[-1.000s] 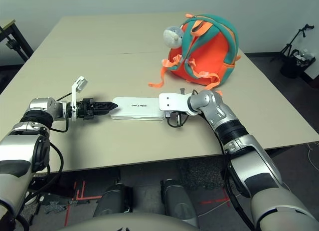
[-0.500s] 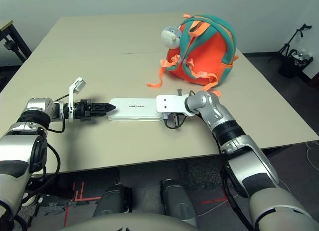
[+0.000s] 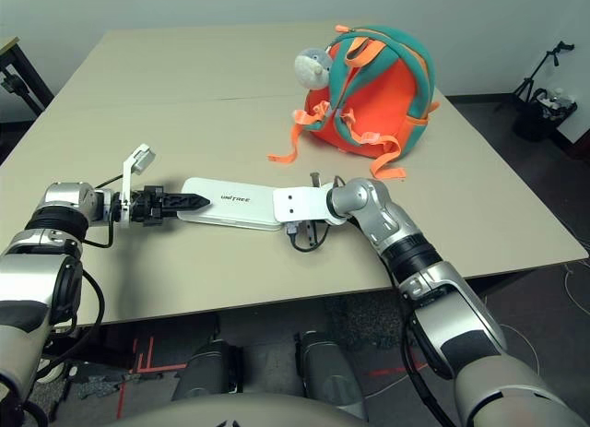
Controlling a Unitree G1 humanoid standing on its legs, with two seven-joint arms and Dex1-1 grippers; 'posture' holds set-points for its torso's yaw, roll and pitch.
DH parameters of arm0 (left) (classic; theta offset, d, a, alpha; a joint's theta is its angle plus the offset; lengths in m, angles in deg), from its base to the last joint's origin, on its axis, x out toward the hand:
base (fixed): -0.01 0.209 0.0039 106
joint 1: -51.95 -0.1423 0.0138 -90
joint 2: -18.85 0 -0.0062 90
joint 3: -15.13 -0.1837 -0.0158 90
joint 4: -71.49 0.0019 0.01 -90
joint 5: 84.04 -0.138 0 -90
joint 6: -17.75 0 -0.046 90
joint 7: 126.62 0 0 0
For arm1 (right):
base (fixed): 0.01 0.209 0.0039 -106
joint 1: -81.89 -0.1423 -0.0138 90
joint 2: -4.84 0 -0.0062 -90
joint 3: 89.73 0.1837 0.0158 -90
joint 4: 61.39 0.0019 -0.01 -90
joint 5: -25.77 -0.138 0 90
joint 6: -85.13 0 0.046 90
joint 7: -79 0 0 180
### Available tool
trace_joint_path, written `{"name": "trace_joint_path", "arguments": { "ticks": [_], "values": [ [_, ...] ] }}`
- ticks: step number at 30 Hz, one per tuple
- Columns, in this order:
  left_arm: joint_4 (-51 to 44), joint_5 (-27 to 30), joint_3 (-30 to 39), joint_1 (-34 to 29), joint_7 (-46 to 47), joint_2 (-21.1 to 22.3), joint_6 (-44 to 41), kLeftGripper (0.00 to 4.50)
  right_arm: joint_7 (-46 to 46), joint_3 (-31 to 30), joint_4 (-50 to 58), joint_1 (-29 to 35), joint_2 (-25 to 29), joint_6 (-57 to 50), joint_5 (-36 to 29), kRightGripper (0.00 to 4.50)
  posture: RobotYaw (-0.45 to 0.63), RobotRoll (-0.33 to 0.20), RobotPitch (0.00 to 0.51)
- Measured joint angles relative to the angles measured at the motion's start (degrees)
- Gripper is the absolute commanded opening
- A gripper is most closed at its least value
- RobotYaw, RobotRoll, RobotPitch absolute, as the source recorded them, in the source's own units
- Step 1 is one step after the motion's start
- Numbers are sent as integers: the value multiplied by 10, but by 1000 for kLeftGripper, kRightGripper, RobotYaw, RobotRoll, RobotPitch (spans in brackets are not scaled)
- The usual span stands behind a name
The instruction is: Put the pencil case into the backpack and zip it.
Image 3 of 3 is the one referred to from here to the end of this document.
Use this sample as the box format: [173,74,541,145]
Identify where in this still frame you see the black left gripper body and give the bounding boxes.
[131,184,171,228]

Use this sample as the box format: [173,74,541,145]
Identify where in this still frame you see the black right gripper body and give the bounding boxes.
[298,171,324,250]

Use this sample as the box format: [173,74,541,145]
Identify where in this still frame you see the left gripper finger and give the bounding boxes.
[164,193,213,206]
[164,201,211,215]

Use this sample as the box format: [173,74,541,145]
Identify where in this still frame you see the white pencil case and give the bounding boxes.
[176,175,283,232]

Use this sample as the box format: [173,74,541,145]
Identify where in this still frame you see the orange teal backpack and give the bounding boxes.
[267,24,442,183]

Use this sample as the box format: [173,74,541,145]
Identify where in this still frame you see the grey white plush shark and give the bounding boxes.
[293,47,335,89]

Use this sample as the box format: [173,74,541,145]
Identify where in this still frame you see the grey robot right leg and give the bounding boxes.
[293,329,371,422]

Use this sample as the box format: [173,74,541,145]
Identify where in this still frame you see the grey robot leg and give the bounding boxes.
[293,329,371,422]
[170,338,246,401]

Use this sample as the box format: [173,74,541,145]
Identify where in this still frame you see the red floor tape cross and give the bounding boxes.
[367,351,431,378]

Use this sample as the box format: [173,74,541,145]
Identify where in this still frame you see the red floor tape lines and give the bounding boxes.
[116,336,189,420]

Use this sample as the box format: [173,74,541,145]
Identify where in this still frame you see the grey robot left leg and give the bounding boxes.
[170,338,246,401]

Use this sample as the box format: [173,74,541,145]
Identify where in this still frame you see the black clamp on table leg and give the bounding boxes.
[0,71,25,97]

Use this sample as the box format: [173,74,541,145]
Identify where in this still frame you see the white sneaker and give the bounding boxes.
[35,354,71,385]

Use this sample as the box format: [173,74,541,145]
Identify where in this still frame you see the beige robot torso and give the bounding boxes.
[104,393,366,427]

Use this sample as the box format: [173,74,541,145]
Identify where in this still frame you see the black waste bin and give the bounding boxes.
[511,88,579,144]

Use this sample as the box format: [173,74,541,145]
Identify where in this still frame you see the black tripod stand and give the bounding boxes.
[494,40,578,113]

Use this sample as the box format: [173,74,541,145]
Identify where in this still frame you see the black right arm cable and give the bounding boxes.
[285,174,462,427]

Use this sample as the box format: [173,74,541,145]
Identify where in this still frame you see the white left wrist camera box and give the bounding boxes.
[120,143,158,226]

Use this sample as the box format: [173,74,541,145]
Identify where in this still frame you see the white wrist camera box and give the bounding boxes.
[272,184,346,229]
[120,143,158,226]

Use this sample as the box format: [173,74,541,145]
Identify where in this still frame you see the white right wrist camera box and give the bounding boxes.
[272,184,346,229]

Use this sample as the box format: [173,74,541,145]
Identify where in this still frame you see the beige side table black frame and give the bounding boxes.
[0,35,54,120]

